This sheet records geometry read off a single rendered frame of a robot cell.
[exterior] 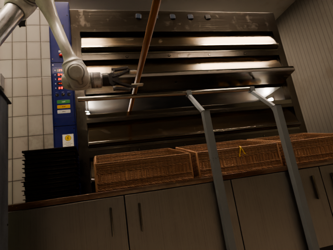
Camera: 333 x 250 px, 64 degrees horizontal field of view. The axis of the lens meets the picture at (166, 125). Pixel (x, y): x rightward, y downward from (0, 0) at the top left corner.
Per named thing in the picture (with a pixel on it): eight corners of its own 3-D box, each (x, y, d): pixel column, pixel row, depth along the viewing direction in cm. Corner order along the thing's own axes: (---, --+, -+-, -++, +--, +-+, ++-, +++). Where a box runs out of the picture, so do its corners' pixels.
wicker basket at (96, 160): (96, 195, 182) (93, 156, 189) (174, 184, 196) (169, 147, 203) (94, 193, 137) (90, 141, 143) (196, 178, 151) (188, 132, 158)
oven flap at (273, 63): (84, 81, 204) (83, 64, 215) (283, 72, 247) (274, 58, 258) (83, 77, 200) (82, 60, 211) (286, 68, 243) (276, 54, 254)
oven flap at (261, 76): (83, 79, 190) (85, 94, 207) (295, 70, 232) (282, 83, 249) (82, 76, 191) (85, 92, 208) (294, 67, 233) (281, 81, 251)
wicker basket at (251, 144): (179, 183, 197) (174, 147, 204) (248, 173, 210) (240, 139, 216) (199, 178, 151) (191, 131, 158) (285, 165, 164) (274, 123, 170)
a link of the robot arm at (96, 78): (92, 91, 151) (103, 90, 152) (91, 84, 142) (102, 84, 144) (91, 76, 153) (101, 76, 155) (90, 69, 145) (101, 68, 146)
